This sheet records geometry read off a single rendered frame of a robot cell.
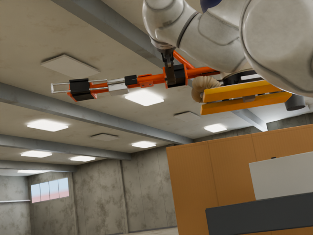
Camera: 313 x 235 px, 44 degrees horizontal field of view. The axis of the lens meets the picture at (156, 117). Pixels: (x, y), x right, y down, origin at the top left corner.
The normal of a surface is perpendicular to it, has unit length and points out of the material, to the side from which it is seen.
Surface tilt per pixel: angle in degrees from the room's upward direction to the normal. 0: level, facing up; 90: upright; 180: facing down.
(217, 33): 110
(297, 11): 100
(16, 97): 90
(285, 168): 90
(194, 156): 90
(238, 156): 90
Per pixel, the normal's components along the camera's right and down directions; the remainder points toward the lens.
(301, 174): -0.44, -0.15
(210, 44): -0.32, 0.20
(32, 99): 0.88, -0.23
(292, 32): -0.68, 0.08
